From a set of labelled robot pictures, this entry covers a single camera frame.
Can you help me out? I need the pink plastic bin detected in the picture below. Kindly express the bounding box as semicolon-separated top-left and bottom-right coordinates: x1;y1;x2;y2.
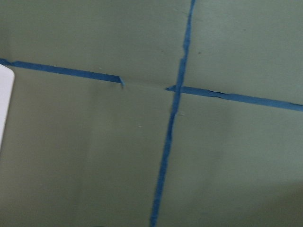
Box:
0;65;15;146

